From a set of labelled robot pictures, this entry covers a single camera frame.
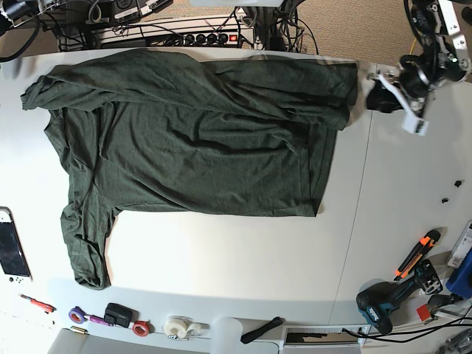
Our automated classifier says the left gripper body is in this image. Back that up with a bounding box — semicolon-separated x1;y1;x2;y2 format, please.
368;68;438;119

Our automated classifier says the dark green t-shirt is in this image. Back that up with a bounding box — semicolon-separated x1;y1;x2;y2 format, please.
21;49;358;290

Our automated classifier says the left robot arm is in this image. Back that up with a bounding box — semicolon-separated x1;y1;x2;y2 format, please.
366;1;471;118

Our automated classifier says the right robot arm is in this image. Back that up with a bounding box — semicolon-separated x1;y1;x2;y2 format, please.
1;1;71;63

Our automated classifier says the orange black utility knife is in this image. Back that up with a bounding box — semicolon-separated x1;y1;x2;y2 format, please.
393;229;441;282

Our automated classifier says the black power strip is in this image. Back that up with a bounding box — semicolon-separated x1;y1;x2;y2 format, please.
145;32;254;49

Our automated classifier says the blue box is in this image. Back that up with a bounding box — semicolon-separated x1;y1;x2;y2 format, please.
446;251;472;299

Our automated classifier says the teal black power drill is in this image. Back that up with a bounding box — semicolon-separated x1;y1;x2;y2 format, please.
356;260;443;336

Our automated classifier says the white paper roll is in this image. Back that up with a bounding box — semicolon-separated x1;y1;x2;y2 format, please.
209;317;243;354

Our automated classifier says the clear tape dispenser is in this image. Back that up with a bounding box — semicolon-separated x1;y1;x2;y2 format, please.
162;316;210;340

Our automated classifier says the red tape roll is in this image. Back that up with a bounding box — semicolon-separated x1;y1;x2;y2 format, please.
132;321;150;337

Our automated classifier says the purple tape roll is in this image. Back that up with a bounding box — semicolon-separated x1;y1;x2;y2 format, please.
69;306;86;324

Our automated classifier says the red screwdriver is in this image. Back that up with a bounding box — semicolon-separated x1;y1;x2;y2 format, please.
19;294;56;314

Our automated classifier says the white handheld game console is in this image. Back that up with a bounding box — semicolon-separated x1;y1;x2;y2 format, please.
1;206;32;284

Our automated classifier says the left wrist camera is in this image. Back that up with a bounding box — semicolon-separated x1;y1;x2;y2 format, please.
401;114;429;136

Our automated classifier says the black action camera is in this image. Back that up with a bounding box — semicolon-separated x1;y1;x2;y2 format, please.
103;302;133;328

